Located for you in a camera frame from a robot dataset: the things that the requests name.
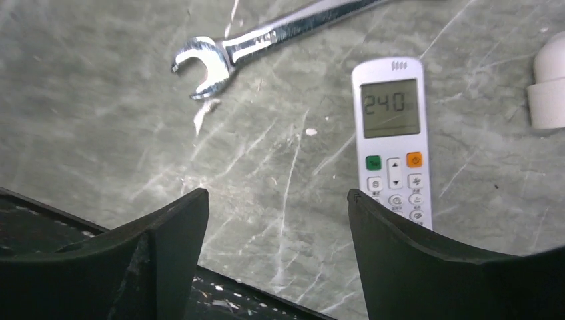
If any white remote control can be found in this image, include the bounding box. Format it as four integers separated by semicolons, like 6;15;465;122
351;57;432;229

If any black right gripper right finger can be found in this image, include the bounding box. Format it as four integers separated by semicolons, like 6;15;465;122
347;189;564;319

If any white pipe elbow fitting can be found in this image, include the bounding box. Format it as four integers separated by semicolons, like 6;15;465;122
527;32;564;129

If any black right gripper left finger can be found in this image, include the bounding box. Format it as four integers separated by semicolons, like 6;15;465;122
1;188;209;319

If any silver combination wrench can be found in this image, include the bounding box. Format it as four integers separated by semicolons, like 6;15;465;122
171;0;383;100

